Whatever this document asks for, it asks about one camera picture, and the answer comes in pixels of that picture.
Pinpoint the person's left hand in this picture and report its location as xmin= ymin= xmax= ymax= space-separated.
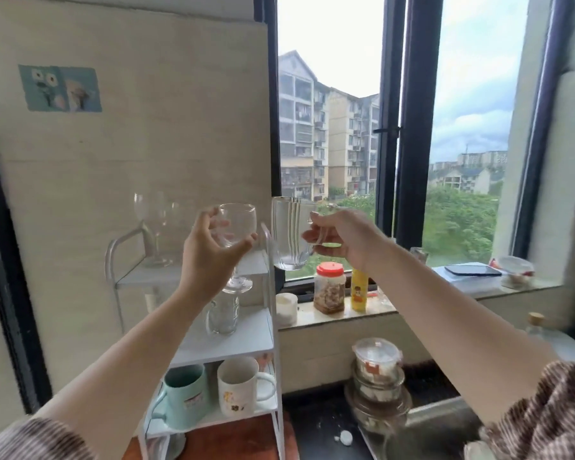
xmin=180 ymin=208 xmax=258 ymax=303

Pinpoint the person's right hand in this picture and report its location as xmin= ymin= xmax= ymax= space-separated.
xmin=301 ymin=209 xmax=392 ymax=272

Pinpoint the clear glass mug with handle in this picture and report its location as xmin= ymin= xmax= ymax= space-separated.
xmin=270 ymin=196 xmax=326 ymax=272

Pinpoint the clear stemmed goblet glass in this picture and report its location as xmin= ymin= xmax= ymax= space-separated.
xmin=217 ymin=203 xmax=258 ymax=295

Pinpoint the person's left forearm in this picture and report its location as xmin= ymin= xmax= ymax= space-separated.
xmin=34 ymin=278 xmax=212 ymax=460

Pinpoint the person's right forearm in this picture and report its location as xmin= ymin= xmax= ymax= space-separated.
xmin=363 ymin=240 xmax=562 ymax=427

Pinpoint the plastic jar with red lid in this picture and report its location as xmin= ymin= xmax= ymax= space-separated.
xmin=313 ymin=262 xmax=347 ymax=315

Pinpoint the clear ribbed glass tumbler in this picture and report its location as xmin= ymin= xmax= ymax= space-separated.
xmin=205 ymin=294 xmax=241 ymax=337

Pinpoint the yellow plastic bottle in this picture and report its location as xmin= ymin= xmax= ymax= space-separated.
xmin=350 ymin=267 xmax=370 ymax=312

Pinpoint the small white cup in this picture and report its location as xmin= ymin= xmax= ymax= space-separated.
xmin=275 ymin=292 xmax=299 ymax=327

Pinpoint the white metal shelf rack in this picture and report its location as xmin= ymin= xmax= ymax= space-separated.
xmin=105 ymin=222 xmax=286 ymax=460

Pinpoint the tall clear wine glass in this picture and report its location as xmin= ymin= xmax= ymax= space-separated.
xmin=134 ymin=191 xmax=174 ymax=268

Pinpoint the beige apartment building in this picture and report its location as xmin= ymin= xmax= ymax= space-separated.
xmin=278 ymin=50 xmax=381 ymax=203

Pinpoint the glass food container with lid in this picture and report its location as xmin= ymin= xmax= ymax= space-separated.
xmin=352 ymin=337 xmax=403 ymax=385

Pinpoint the white ceramic mug with print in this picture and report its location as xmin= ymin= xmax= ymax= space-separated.
xmin=217 ymin=356 xmax=278 ymax=418

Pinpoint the teal ceramic mug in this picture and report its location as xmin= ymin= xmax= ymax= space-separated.
xmin=150 ymin=363 xmax=211 ymax=432

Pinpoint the black smartphone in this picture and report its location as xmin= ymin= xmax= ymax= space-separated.
xmin=444 ymin=264 xmax=503 ymax=278

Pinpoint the round glass bowl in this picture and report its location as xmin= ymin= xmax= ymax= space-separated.
xmin=352 ymin=364 xmax=406 ymax=404

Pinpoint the large glass bowl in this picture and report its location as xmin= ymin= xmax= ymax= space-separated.
xmin=344 ymin=382 xmax=414 ymax=435

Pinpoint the red-brown wooden cutting board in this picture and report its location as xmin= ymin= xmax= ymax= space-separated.
xmin=123 ymin=411 xmax=299 ymax=460

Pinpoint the clear plastic food container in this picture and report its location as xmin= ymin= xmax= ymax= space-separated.
xmin=495 ymin=256 xmax=535 ymax=290

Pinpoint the stainless steel sink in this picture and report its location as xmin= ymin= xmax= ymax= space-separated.
xmin=358 ymin=396 xmax=486 ymax=460

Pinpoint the glass bottle with cork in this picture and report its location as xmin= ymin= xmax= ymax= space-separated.
xmin=526 ymin=311 xmax=548 ymax=341

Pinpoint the brown checked left sleeve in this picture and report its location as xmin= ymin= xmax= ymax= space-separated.
xmin=0 ymin=416 xmax=97 ymax=460

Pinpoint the brown checked sleeve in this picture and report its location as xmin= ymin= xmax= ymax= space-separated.
xmin=478 ymin=360 xmax=575 ymax=460
xmin=0 ymin=416 xmax=97 ymax=460

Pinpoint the brown checked right sleeve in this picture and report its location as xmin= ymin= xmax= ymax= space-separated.
xmin=478 ymin=360 xmax=575 ymax=460

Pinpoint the black window frame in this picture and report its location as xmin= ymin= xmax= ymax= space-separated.
xmin=253 ymin=0 xmax=575 ymax=294

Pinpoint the black door frame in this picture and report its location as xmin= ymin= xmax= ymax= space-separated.
xmin=0 ymin=103 xmax=54 ymax=415

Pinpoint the teal flower wall sticker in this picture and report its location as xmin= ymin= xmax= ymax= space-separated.
xmin=18 ymin=64 xmax=103 ymax=113

